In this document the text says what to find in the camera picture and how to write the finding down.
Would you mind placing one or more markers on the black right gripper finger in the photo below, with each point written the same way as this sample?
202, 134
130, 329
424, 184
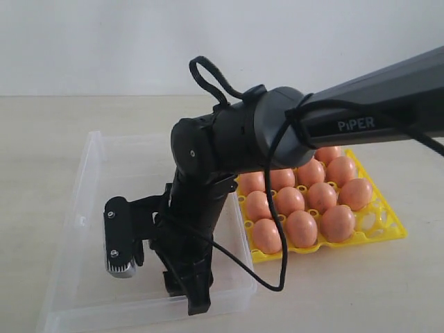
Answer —
172, 286
197, 290

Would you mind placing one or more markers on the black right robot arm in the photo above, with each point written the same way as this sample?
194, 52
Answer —
263, 130

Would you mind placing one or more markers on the brown egg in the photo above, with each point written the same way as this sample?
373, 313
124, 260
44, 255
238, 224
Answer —
341, 170
289, 200
356, 194
256, 206
249, 182
310, 173
321, 196
328, 154
337, 224
301, 229
281, 178
266, 236

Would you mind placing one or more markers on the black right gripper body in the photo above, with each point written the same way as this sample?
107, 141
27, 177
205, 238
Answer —
190, 216

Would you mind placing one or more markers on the clear plastic container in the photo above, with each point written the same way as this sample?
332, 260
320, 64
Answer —
82, 296

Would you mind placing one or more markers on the yellow plastic egg tray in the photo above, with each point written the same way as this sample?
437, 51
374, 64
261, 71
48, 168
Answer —
375, 222

